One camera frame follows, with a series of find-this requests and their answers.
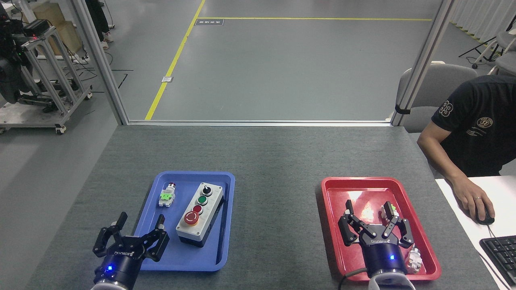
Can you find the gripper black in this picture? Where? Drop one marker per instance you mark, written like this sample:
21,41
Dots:
383,253
121,262

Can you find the grey control box with buttons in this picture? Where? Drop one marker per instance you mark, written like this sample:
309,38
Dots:
201,213

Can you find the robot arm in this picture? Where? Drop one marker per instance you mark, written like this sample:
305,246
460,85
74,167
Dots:
391,282
111,286

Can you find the person's right forearm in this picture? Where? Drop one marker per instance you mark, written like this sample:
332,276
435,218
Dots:
447,161

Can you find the cardboard box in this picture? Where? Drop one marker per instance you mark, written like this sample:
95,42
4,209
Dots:
64,28

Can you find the person's right hand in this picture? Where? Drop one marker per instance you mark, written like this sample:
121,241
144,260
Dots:
473,197

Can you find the red plastic tray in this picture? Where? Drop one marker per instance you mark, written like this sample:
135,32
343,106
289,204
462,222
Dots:
334,209

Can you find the blue plastic tray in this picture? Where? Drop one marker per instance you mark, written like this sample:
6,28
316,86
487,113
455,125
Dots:
181,257

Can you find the black computer mouse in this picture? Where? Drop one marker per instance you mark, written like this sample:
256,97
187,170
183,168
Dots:
487,219

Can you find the black keyboard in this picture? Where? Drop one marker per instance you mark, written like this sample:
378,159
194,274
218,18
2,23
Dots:
502,257

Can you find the white desk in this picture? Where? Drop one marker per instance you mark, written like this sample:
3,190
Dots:
500,193

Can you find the grey office chair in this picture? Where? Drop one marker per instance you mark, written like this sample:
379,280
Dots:
439,88

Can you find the metal floor plate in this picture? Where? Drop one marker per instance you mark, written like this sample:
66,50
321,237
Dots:
167,79

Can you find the black machine on cart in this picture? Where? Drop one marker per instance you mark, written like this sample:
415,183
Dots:
10,76

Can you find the standing person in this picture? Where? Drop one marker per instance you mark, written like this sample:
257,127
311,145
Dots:
96,20

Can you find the grey chair with wheeled base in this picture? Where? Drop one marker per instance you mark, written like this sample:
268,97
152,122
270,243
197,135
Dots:
504,44

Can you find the white curtain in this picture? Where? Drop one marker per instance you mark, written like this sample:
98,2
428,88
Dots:
483,16

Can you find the white switch with green block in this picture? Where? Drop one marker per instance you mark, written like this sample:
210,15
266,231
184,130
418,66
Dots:
385,213

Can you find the white push button switch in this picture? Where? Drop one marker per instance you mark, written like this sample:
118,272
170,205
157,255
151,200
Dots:
414,261

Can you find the red-capped switch with green block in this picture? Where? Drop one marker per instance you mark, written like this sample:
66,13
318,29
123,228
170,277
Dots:
166,196

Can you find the silver aluminium table rail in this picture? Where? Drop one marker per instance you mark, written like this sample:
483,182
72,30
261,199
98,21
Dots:
258,123

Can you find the silver aluminium post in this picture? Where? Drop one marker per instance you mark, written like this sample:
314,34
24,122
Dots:
423,60
100,60

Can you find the aluminium frame cart on wheels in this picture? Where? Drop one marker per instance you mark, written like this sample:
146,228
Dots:
52,76

